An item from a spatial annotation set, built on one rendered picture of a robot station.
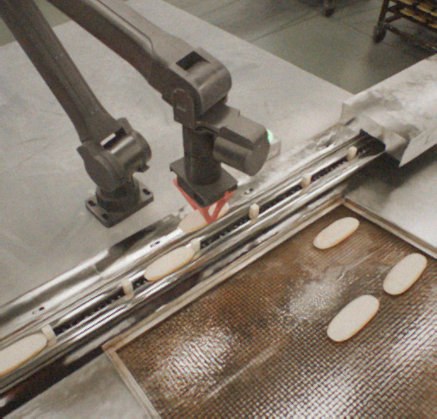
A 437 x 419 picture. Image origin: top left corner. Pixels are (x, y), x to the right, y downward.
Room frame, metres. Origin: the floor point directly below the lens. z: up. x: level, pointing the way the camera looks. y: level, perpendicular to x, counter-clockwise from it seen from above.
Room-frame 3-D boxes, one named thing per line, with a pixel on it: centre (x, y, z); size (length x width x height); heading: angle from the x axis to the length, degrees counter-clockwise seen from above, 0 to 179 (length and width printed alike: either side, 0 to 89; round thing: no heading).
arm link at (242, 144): (0.52, -0.01, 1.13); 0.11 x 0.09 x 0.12; 55
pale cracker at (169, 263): (0.49, 0.09, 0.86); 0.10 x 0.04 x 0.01; 128
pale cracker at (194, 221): (0.54, 0.02, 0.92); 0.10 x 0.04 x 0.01; 128
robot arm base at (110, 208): (0.66, 0.20, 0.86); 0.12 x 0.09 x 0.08; 134
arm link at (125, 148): (0.66, 0.18, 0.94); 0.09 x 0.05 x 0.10; 55
